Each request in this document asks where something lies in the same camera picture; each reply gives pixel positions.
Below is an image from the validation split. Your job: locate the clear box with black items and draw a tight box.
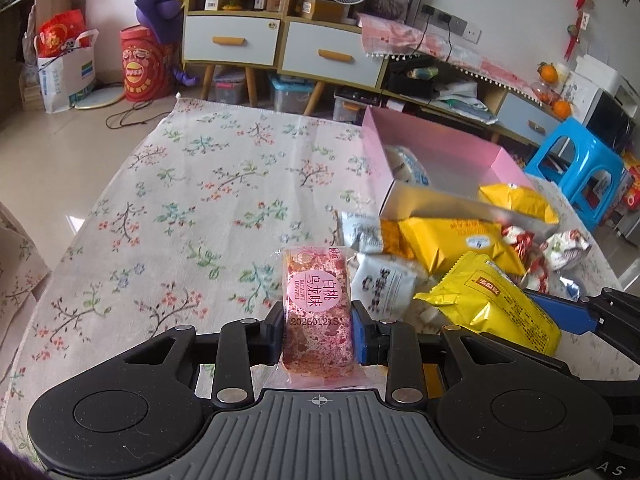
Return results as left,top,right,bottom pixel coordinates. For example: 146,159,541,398
332,85,381,123

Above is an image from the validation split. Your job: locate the white round base plate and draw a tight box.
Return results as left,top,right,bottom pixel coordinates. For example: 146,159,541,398
75,82,126,111

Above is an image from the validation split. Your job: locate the red gift bag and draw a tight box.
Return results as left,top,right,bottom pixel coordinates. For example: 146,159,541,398
39,9,87,58

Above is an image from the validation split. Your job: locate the red hanging ornament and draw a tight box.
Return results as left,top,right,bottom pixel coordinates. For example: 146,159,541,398
565,0,598,61

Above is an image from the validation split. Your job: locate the red and white candy packet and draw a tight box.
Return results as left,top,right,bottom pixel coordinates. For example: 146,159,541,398
522,255,551,293
542,230,591,272
501,225,538,261

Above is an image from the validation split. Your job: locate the black floor cable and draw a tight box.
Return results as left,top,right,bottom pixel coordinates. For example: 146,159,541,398
105,95,161,128

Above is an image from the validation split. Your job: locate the white shopping bag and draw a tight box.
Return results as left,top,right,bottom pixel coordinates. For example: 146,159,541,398
36,29,99,114

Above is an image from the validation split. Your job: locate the tall wooden shelf cabinet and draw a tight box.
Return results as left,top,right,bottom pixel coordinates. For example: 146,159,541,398
181,0,296,103

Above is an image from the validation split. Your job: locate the low wooden drawer cabinet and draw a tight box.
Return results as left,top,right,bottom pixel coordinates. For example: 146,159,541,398
277,15,566,146

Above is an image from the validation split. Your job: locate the brown cardboard box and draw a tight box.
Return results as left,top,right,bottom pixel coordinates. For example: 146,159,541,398
298,0,346,23

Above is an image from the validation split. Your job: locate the orange snack packet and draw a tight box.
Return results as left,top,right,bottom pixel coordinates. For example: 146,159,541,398
381,220,416,261

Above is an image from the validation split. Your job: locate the glass jar of oranges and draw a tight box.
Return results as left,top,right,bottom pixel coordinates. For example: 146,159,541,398
530,80,556,106

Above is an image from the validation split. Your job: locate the red round drum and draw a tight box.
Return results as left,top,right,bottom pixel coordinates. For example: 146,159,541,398
120,25,182,103

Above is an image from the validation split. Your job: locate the blue-lidded clear storage box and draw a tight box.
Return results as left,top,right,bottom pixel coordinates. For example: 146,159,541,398
267,75,313,113

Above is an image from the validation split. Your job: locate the yellow-orange snack packet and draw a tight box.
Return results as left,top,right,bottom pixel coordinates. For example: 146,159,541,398
397,216,528,276
478,182,560,225

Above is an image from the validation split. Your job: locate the pink snack packet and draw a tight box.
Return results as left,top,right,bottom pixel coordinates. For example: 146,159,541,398
265,245,382,392

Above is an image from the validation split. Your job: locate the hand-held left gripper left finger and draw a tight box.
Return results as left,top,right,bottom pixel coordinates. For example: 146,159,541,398
122,305,286,408

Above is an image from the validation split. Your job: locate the white printed carton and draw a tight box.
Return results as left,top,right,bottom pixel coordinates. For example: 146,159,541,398
565,65,601,116

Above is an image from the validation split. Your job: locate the white and blue snack packet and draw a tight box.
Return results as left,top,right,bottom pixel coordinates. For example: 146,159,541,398
385,146,431,188

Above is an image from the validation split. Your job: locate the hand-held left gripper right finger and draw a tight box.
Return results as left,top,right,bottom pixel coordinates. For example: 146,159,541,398
351,301,576,407

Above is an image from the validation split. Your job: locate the silver foil packet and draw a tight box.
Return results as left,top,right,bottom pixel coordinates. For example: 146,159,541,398
557,276,588,302

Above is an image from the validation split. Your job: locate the pink tasselled cloth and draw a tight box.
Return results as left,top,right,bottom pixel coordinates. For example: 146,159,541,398
357,12,543,106

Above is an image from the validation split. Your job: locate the floral fabric cover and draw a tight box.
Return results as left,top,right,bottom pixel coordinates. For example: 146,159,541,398
0,202,51,321

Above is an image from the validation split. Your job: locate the purple plush toy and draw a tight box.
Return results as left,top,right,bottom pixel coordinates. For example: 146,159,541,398
134,0,201,88

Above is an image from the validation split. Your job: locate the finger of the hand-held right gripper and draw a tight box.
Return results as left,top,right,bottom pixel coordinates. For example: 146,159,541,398
529,287,640,341

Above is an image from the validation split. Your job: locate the yellow snack packet red label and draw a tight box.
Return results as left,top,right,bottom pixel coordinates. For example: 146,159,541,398
414,252,563,356

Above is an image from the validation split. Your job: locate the double wall socket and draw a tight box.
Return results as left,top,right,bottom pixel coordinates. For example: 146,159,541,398
420,4,468,36

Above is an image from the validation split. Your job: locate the blue plastic stool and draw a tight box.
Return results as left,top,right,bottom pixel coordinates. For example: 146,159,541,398
525,116,632,233

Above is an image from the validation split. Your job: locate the pink cardboard box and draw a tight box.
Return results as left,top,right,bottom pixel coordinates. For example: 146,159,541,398
361,106,561,235

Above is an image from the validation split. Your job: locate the black power cable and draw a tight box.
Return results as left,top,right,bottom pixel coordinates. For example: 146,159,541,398
400,7,453,61

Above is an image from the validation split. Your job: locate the black microwave oven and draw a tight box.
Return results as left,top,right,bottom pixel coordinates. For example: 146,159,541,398
582,87,638,156

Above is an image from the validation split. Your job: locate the pile of white papers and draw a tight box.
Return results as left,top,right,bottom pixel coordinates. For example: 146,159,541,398
432,80,501,123

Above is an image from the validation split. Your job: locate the white snack packet dark print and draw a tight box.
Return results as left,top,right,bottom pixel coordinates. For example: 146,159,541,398
336,209,386,255
356,254,431,321

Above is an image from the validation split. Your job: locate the small clear storage box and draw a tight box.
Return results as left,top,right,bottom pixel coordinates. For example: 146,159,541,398
212,67,247,103

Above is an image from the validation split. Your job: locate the white printer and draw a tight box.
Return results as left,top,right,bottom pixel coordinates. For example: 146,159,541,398
575,55,636,92

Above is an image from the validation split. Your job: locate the black bag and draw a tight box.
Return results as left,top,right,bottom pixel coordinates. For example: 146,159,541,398
385,57,436,101

